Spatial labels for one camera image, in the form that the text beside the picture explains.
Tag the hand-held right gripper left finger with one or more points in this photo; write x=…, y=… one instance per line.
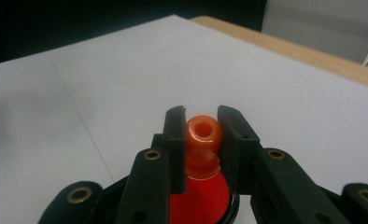
x=148, y=180

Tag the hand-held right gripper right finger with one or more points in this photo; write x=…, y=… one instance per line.
x=266, y=180

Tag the round red ink pad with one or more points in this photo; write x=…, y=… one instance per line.
x=204, y=202

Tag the large white table cover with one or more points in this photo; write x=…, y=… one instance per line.
x=110, y=77

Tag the dark curtain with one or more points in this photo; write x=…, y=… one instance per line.
x=79, y=18

